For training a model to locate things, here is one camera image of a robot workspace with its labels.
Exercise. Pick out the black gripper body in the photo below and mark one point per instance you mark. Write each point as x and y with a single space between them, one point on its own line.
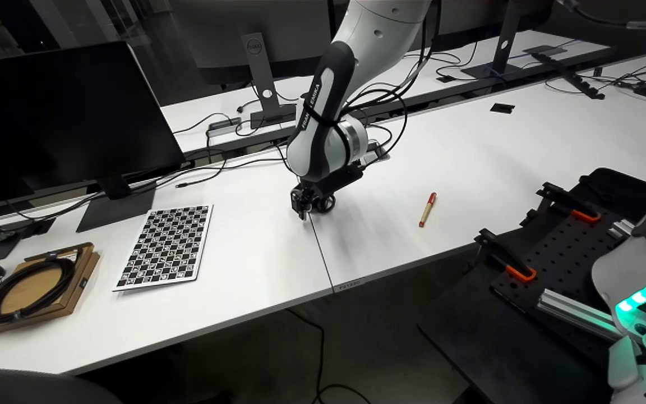
310 191

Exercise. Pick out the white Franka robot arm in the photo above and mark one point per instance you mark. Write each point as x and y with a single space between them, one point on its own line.
369 31

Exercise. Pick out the silver desk socket box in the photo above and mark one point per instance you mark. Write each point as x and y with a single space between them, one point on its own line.
224 126

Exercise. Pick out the red and tan marker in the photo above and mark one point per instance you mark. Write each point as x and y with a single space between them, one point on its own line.
429 209

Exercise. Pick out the monitor with silver stand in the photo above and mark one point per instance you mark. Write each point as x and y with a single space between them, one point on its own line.
262 75

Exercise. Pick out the black white checkerboard sheet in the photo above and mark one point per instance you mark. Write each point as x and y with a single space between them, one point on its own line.
168 247

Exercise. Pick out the small flat black item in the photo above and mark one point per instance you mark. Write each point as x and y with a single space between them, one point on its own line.
502 109

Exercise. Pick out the orange black clamp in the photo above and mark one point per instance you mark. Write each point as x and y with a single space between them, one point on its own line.
574 206
511 262

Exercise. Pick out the black monitor stand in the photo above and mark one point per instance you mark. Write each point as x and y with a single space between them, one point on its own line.
506 38

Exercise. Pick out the large black monitor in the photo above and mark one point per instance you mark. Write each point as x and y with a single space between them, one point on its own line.
61 120

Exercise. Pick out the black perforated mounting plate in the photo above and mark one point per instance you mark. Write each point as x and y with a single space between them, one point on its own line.
561 255

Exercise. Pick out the dark flat plate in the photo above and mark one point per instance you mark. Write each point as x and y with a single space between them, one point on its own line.
544 52

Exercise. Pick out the aluminium extrusion bar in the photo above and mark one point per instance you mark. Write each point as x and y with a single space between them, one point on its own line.
574 311

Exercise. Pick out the black power strip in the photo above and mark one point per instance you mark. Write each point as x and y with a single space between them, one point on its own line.
584 84

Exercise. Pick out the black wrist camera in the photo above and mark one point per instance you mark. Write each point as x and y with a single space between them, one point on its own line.
354 171

